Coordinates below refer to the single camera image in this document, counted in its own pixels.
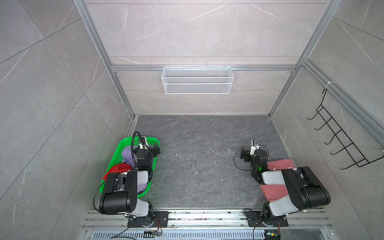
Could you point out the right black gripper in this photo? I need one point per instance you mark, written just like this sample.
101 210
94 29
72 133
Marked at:
250 153

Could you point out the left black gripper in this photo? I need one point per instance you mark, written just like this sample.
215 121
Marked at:
147 151

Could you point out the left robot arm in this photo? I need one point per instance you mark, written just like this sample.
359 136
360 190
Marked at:
124 182

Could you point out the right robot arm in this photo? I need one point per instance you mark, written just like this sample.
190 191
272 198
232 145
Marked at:
304 188

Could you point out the green plastic basket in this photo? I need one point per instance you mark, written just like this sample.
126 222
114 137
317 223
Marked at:
118 158

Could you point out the red t-shirt in basket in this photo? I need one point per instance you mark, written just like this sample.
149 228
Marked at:
119 168

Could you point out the folded pink t-shirt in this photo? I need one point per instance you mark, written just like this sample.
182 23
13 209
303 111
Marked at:
275 188

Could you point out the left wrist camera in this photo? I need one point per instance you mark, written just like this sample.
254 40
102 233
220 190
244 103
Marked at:
143 143

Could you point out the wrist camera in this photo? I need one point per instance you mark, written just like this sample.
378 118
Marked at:
143 143
255 143

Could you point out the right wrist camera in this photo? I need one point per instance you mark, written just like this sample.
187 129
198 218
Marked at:
255 143

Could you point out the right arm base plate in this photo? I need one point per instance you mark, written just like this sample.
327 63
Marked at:
264 219

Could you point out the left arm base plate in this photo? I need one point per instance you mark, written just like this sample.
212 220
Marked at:
152 220

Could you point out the aluminium rail base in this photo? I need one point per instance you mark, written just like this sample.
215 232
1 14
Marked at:
221 224

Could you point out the white wire mesh shelf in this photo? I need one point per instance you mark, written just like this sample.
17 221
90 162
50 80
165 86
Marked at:
197 80

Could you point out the black wire hook rack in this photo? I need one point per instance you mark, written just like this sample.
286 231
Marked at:
348 146

